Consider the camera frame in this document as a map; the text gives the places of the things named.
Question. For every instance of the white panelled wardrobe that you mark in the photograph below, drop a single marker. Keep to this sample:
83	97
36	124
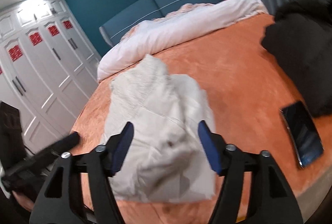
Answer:
48	68

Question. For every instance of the pale pink rolled duvet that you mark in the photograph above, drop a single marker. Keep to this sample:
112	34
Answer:
187	23

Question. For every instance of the black smartphone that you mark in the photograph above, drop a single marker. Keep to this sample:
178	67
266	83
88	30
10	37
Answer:
303	133

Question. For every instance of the orange velvet bed cover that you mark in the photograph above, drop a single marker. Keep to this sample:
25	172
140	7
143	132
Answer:
245	88

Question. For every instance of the cream quilted puffer jacket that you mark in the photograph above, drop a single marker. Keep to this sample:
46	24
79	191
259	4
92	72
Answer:
166	161

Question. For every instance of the blue upholstered headboard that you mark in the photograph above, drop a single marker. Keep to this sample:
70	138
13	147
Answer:
115	28

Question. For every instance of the black fluffy garment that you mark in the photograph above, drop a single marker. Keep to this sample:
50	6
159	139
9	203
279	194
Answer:
300	41

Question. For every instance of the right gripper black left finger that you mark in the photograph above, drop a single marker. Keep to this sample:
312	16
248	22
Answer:
78	188

